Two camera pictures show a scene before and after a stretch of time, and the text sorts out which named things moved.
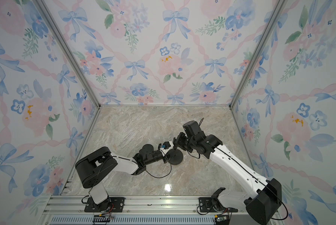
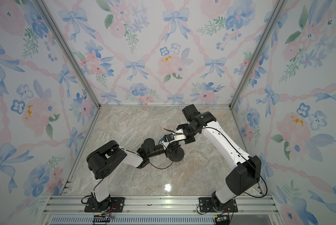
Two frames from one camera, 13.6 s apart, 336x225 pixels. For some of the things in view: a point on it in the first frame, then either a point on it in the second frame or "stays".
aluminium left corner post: (46, 14) stays
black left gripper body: (165, 158) to (167, 152)
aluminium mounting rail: (146, 210) stays
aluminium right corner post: (279, 7) stays
